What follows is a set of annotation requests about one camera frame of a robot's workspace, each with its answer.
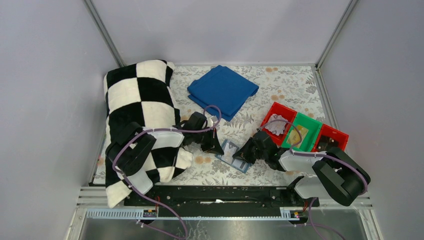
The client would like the blue leather card holder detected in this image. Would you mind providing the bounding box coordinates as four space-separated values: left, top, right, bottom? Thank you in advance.
215 139 252 174

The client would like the white card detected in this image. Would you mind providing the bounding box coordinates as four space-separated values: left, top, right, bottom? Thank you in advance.
222 143 238 162

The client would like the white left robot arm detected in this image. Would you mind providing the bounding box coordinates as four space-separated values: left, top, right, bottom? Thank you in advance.
105 112 224 194

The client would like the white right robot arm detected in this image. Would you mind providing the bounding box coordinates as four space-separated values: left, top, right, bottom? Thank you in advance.
232 131 371 207

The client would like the gold card in green bin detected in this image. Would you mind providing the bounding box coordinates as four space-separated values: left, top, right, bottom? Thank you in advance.
286 125 309 148

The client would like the dark card in red bin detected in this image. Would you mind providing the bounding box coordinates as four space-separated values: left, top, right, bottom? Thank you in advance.
316 135 339 152

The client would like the green bin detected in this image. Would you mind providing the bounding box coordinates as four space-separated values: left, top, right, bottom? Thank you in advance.
281 112 323 152

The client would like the folded blue cloth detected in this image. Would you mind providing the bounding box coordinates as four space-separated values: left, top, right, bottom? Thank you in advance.
187 65 259 122

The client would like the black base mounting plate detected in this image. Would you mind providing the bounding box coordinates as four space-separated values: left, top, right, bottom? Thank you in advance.
123 184 321 218

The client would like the red bin right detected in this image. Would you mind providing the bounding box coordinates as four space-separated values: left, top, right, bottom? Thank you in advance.
311 124 349 152

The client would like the black white checkered pillow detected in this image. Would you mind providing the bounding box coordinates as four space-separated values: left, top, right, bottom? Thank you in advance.
103 59 194 193

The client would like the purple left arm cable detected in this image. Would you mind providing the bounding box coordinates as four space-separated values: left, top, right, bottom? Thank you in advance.
111 105 223 240

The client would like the white slotted cable duct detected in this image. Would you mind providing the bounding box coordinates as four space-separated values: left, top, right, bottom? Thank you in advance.
86 207 301 221

